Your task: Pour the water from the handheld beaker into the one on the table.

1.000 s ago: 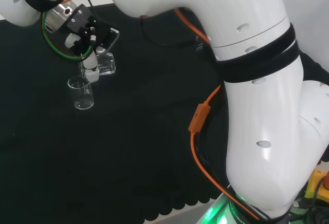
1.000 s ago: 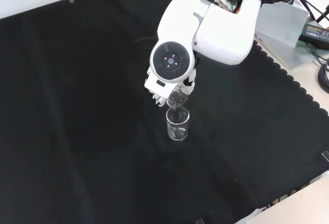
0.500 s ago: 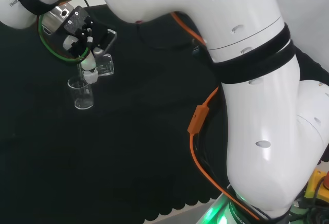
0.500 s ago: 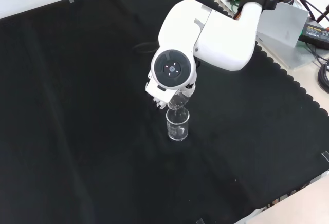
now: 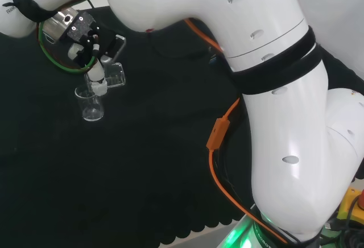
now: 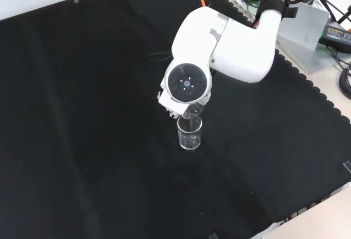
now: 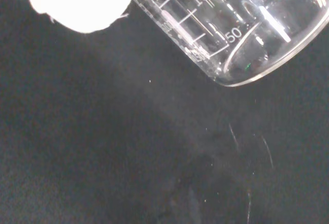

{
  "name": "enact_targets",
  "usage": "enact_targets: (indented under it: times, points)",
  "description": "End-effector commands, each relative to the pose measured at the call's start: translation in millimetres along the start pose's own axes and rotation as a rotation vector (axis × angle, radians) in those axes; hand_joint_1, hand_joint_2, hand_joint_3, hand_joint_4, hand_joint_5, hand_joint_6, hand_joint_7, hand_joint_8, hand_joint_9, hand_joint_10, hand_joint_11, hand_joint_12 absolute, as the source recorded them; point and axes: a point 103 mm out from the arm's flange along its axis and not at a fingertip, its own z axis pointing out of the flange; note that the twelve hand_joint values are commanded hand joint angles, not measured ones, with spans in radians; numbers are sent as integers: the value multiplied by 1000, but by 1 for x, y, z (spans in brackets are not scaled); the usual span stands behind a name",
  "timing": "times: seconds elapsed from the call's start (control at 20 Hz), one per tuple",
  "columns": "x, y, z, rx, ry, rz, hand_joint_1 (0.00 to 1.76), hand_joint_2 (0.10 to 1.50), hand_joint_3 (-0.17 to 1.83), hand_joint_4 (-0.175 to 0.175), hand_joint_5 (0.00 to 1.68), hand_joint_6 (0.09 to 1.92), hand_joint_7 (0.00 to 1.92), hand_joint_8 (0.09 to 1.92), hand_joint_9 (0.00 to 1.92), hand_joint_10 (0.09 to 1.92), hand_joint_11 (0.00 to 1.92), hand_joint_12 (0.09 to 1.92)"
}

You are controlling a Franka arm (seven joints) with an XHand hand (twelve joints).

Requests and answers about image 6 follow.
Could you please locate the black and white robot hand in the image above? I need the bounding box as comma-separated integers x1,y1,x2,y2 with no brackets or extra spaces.
157,89,212,121

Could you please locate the small clear glass beaker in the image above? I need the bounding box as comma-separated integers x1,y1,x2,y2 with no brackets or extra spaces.
183,103,205,122

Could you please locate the tall clear glass beaker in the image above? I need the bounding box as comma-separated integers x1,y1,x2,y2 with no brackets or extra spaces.
177,116,203,151

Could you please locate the black bench cloth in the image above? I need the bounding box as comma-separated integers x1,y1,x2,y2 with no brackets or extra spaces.
0,0,351,239

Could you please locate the pale board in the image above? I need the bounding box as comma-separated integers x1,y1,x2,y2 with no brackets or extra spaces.
276,2,331,51

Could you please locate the black power adapter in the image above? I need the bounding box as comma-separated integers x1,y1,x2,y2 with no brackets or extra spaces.
318,24,351,48

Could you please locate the black cable bundle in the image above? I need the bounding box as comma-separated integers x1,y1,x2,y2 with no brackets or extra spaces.
339,67,351,99

